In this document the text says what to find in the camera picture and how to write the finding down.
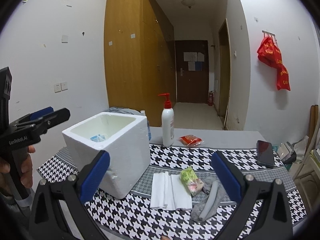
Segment white bag on floor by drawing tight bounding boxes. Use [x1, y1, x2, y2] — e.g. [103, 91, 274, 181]
[276, 136, 309, 165]

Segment wall coat hook rack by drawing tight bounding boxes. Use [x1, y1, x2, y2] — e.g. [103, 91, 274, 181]
[262, 30, 275, 37]

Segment grey cloth behind box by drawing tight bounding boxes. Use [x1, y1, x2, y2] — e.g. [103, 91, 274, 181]
[107, 107, 145, 116]

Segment person's left hand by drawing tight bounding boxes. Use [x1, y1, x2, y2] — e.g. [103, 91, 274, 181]
[1, 145, 36, 196]

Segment papers posted on door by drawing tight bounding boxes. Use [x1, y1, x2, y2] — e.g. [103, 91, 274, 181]
[183, 52, 205, 72]

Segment small blue spray bottle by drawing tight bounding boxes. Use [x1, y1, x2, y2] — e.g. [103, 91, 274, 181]
[140, 110, 152, 141]

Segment white styrofoam box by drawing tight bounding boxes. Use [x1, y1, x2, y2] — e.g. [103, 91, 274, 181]
[62, 112, 151, 199]

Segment wall light switch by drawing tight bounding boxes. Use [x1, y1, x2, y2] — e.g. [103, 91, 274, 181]
[61, 35, 68, 43]

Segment green tissue packet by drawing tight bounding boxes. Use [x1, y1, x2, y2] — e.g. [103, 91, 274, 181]
[180, 166, 204, 196]

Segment red snack packet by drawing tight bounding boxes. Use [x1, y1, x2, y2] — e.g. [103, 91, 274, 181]
[179, 134, 203, 147]

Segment wooden wardrobe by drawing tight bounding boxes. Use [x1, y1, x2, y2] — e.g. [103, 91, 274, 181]
[104, 0, 176, 127]

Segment red fire extinguisher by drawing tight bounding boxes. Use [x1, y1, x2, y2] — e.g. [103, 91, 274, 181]
[208, 91, 214, 106]

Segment red hanging bags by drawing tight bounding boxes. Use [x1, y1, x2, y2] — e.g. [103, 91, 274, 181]
[257, 34, 291, 91]

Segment houndstooth tablecloth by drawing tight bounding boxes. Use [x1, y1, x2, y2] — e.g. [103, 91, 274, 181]
[36, 143, 307, 240]

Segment ceiling lamp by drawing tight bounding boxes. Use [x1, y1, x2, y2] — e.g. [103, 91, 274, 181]
[181, 0, 196, 9]

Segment side wooden door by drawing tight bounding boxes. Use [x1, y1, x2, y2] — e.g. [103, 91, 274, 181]
[218, 19, 231, 130]

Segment white lotion pump bottle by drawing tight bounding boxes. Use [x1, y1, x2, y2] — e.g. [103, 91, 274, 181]
[158, 93, 174, 147]

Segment wall power socket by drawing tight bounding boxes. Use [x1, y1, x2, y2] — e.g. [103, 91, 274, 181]
[54, 82, 68, 93]

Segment dark brown entrance door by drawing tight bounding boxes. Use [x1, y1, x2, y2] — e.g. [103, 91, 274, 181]
[175, 40, 209, 103]

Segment white tissue paper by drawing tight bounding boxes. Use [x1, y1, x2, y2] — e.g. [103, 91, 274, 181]
[150, 172, 193, 211]

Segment grey sock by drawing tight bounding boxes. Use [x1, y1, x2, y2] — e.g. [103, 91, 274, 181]
[191, 177, 227, 223]

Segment black smartphone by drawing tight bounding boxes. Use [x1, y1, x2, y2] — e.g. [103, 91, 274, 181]
[257, 140, 274, 168]

